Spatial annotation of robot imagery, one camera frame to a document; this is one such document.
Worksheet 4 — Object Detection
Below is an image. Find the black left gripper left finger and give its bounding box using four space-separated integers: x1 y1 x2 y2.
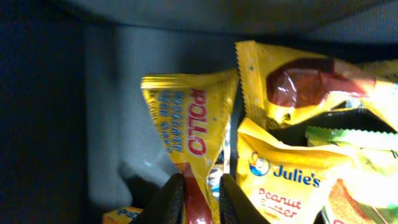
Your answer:
130 173 184 224

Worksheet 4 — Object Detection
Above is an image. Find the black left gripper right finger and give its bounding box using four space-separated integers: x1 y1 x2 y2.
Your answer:
219 174 269 224

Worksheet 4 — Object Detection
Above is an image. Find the green yellow snack packet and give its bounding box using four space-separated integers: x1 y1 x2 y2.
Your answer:
305 126 397 223

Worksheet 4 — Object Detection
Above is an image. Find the yellow orange snack packet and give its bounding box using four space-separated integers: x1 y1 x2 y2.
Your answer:
236 118 352 223

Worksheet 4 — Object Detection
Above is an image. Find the yellow Apollo cake packet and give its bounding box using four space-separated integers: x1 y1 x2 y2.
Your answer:
141 68 239 223
236 40 397 129

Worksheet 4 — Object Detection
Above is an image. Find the black gift box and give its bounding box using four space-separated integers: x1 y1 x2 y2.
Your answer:
1 1 397 223

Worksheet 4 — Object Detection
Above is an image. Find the yellow Julie's peanut butter packet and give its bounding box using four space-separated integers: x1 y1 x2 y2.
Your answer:
101 207 142 224

